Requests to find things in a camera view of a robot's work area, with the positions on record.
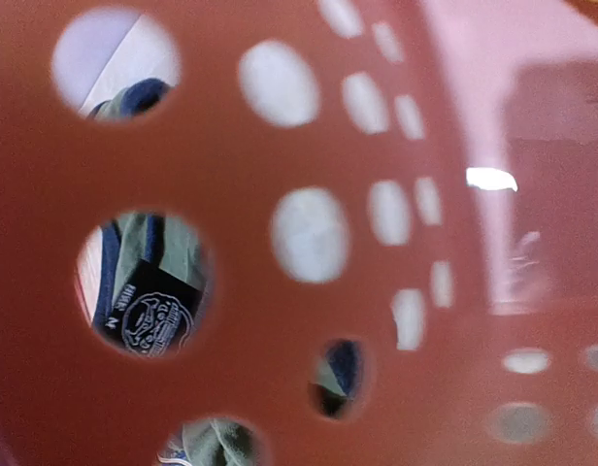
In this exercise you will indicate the green tank top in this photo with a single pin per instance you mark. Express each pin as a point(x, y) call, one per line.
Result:
point(153, 291)

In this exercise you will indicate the pink plastic basket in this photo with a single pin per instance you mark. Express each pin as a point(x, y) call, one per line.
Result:
point(400, 202)

